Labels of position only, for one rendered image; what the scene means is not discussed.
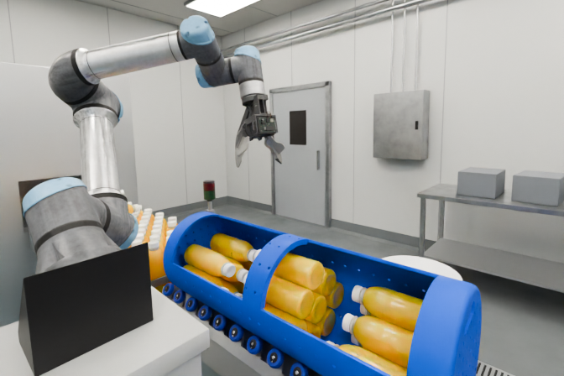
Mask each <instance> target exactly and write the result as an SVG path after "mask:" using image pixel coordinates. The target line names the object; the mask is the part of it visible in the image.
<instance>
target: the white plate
mask: <svg viewBox="0 0 564 376"><path fill-rule="evenodd" d="M382 259H384V260H388V261H390V262H394V263H397V264H403V265H406V266H409V267H412V268H416V269H421V270H425V271H427V272H431V273H434V274H439V275H443V276H446V277H449V278H453V279H458V280H461V281H462V277H461V276H460V274H459V273H458V272H457V271H455V270H454V269H452V268H451V267H449V266H447V265H445V264H442V263H440V262H437V261H435V260H432V259H428V258H422V257H416V256H406V255H399V256H391V257H387V258H382Z"/></svg>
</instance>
